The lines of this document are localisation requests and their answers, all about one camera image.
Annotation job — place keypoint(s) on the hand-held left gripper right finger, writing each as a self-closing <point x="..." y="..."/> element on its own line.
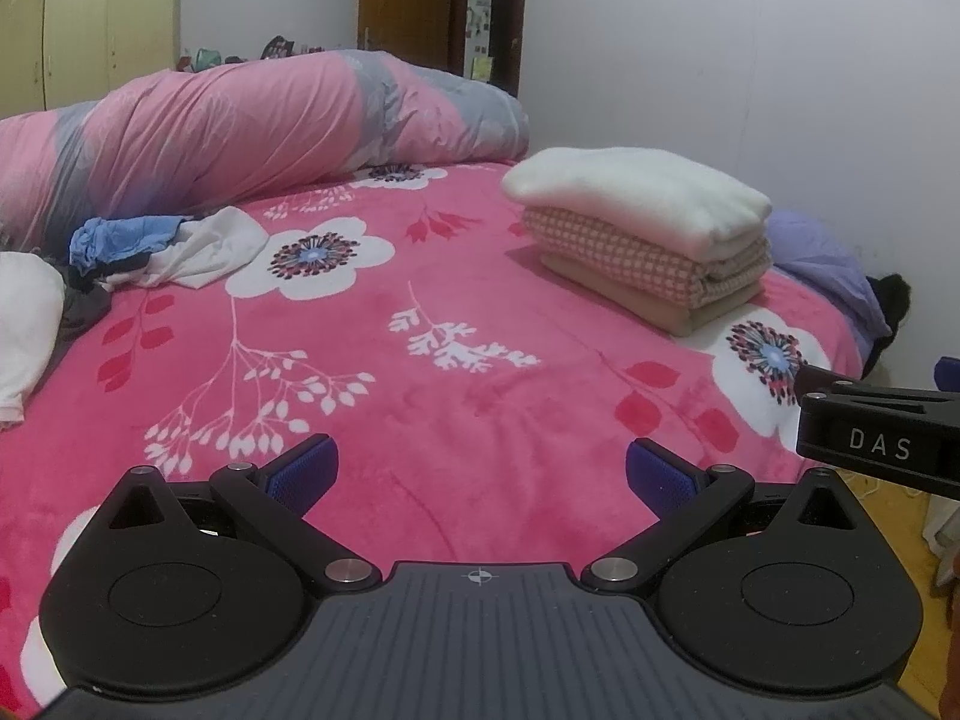
<point x="660" y="476"/>

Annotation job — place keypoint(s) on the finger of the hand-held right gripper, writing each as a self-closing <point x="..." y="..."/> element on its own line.
<point x="948" y="375"/>

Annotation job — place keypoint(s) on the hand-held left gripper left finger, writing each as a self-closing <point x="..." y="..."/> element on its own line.
<point x="304" y="476"/>

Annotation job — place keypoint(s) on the cream white fuzzy sweater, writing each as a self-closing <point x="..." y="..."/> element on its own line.
<point x="637" y="191"/>

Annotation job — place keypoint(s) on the black fluffy item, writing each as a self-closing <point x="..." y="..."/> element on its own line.
<point x="889" y="307"/>

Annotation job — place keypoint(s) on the purple cloth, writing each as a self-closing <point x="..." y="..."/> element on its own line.
<point x="825" y="262"/>

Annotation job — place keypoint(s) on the beige folded cloth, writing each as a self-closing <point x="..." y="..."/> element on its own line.
<point x="637" y="304"/>

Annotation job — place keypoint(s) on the pink floral blanket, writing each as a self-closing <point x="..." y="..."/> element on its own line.
<point x="487" y="405"/>

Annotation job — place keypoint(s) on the pink checked folded cloth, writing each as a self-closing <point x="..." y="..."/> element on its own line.
<point x="622" y="255"/>

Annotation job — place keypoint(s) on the white garment with black trim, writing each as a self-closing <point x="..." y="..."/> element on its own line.
<point x="217" y="244"/>

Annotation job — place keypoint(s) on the dark grey garment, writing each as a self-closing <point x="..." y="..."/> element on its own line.
<point x="86" y="307"/>

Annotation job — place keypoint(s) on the blue garment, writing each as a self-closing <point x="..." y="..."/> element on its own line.
<point x="120" y="240"/>

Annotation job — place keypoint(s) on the white t-shirt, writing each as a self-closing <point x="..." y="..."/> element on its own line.
<point x="26" y="330"/>

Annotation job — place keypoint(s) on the pink and grey quilt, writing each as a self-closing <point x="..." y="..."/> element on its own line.
<point x="225" y="127"/>

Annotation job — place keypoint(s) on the brown wooden door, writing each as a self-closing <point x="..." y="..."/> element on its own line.
<point x="405" y="0"/>

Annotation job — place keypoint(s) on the pale yellow wardrobe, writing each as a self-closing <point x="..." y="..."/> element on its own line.
<point x="90" y="22"/>

